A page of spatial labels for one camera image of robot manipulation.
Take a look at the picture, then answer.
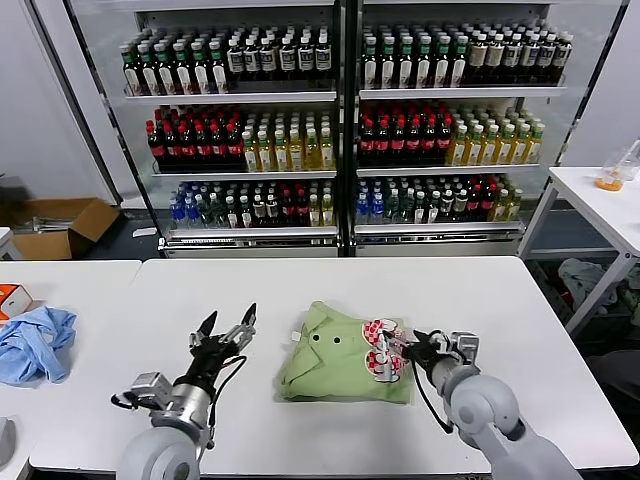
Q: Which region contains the pale clothes pile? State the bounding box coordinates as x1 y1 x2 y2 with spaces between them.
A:
557 257 620 316

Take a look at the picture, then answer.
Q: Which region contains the glass flask orange liquid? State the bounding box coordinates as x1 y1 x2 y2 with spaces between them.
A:
595 157 626 192

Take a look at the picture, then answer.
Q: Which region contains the orange and white box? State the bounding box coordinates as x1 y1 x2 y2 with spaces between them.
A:
0 282 35 319

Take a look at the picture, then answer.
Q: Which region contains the open cardboard box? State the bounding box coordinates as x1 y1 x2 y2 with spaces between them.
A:
0 196 123 260

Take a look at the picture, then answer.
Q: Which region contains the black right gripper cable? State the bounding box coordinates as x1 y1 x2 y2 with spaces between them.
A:
412 364 454 435

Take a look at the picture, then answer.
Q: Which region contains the black blurry bag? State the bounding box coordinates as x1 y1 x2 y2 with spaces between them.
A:
0 172 31 212

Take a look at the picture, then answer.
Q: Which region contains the small white stand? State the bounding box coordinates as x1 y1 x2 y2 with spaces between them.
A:
0 225 24 260

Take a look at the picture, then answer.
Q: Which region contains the glass drinks display cabinet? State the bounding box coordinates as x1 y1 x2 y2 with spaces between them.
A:
28 0 350 259
348 0 633 258

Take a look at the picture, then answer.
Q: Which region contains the dark bottle grey label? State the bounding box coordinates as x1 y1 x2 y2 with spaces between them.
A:
520 33 540 83
555 32 574 82
538 33 557 83
502 33 521 83

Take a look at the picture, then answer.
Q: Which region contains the white side table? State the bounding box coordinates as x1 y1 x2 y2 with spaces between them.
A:
517 165 640 340

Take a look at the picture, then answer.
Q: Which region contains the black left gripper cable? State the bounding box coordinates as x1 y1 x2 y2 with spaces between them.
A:
205 354 249 449

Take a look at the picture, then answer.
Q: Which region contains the grey rounded object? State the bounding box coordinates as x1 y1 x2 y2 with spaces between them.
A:
0 414 18 466

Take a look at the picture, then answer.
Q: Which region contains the dark bottle blue-white label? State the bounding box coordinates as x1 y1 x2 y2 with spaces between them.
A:
279 36 298 79
260 37 278 79
243 37 262 80
227 38 245 80
314 34 333 78
297 35 315 79

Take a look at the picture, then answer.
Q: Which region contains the dark clothes heap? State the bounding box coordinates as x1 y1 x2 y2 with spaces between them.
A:
617 278 640 327

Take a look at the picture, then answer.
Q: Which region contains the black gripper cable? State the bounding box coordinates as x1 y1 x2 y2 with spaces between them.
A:
412 364 454 435
205 354 249 449

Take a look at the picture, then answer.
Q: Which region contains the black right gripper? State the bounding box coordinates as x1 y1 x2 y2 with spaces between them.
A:
380 328 450 370

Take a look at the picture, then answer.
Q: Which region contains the light green polo shirt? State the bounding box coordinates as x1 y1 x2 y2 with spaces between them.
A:
273 299 416 405

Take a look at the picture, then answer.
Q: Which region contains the clear glass beaker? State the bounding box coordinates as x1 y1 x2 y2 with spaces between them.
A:
621 139 640 182

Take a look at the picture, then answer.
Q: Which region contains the white shelf board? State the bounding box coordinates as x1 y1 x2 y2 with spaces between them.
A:
124 89 341 104
356 163 544 177
358 85 569 99
163 225 341 246
353 220 526 244
151 169 341 180

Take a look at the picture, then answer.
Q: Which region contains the dark bottle beige label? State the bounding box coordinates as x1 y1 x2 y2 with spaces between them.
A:
486 33 505 83
468 33 488 84

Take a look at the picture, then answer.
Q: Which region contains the dark mesh basket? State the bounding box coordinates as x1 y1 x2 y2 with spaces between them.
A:
528 258 575 327

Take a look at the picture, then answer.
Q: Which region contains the crumpled light blue cloth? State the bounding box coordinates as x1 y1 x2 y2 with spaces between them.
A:
0 304 79 385

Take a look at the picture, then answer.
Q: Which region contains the dark bottle green cap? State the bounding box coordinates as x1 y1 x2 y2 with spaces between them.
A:
415 36 434 89
433 36 452 89
450 35 469 88
156 43 177 96
192 41 212 95
210 40 230 94
397 36 416 90
140 43 160 96
122 44 143 96
361 37 380 91
379 37 398 90
174 42 194 95

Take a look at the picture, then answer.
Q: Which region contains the black chair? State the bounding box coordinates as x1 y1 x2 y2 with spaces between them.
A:
584 348 640 425

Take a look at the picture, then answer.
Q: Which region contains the yellow juice bottle green cap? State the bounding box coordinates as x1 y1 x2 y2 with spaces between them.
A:
257 129 275 172
319 126 336 170
289 128 306 171
481 124 499 166
497 123 515 165
512 123 530 165
273 129 291 171
304 127 322 171
526 122 545 164
448 124 469 166
242 130 260 172
466 124 484 166

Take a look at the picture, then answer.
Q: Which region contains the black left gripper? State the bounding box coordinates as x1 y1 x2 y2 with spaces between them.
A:
181 301 259 390

